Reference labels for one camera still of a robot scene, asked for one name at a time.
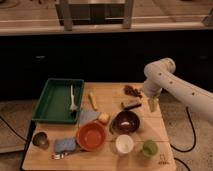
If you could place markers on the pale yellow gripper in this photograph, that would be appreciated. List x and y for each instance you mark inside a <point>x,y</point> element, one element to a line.
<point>153,103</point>

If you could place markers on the green plastic tray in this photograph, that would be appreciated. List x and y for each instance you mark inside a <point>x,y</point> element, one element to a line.
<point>53,106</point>

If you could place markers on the green cup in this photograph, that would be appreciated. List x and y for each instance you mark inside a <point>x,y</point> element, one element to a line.
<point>149,148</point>

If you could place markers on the black marker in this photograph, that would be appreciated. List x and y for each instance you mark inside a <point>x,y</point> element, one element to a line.
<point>130,106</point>

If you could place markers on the blue sponge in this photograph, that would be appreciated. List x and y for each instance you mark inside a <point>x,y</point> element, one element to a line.
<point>64,145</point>

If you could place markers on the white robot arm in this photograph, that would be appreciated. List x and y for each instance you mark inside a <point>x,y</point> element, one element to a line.
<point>160,75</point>

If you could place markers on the brown dried food pile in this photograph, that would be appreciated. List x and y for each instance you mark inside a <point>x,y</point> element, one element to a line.
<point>129,90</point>

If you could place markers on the red bowl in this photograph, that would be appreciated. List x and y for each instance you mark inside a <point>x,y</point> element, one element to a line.
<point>91,136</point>

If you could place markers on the yellow eraser block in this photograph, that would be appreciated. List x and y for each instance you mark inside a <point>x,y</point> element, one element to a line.
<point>104,118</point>

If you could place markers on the yellow banana-like object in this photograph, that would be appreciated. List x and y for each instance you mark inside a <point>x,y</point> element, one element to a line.
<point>93,101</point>

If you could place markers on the dark purple bowl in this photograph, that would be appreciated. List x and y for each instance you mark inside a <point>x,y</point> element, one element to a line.
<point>125,122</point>

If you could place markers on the wooden chair frame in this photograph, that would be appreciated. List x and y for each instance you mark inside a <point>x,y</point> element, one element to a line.
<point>94,12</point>

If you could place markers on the metal fork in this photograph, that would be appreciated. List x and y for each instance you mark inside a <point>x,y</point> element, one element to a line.
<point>59,156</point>

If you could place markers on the small metal cup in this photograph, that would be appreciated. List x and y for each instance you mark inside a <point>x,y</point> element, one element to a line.
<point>41,140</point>

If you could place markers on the white cup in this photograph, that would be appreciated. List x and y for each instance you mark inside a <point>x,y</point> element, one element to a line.
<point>124,144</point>

